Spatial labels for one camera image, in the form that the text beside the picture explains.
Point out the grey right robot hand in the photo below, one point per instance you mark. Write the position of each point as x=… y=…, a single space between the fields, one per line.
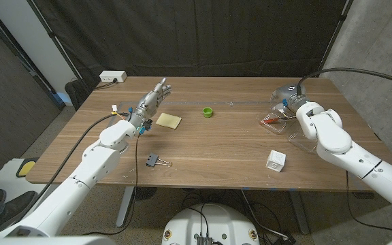
x=286 y=93

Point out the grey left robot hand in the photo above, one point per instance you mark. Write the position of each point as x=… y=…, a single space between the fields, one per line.
x=148 y=101

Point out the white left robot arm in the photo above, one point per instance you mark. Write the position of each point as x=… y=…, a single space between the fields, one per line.
x=90 y=173

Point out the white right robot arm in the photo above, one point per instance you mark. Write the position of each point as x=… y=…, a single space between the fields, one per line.
x=342 y=146

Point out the yellow sticky note pad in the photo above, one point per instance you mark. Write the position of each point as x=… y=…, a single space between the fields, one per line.
x=168 y=120

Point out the clear plastic clamshell container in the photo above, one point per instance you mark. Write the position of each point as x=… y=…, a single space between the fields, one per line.
x=277 y=126

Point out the black binder clip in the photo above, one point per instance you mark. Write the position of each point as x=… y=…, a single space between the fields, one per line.
x=152 y=160

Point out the white power strip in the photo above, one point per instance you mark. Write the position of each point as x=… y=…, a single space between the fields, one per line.
x=112 y=76

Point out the small green cap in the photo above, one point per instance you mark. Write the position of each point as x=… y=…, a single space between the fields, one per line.
x=207 y=112

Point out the white cube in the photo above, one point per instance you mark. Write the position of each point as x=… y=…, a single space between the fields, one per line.
x=276 y=160

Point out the black backdrop stand pole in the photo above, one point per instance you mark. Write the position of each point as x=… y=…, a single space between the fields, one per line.
x=333 y=35
x=54 y=39

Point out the black fabric backdrop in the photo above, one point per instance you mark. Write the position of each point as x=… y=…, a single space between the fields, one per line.
x=196 y=34

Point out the grey table leg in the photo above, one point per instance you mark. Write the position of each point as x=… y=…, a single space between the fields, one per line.
x=125 y=207
x=298 y=212

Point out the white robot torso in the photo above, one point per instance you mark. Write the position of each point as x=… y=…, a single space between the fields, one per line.
x=209 y=224

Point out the yellow black foot pedal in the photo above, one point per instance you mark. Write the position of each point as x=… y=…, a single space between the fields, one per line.
x=26 y=167

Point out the white floor board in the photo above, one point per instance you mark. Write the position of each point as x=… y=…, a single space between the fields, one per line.
x=2 y=177

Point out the dark leather shoe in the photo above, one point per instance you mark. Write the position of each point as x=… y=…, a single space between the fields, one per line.
x=15 y=212

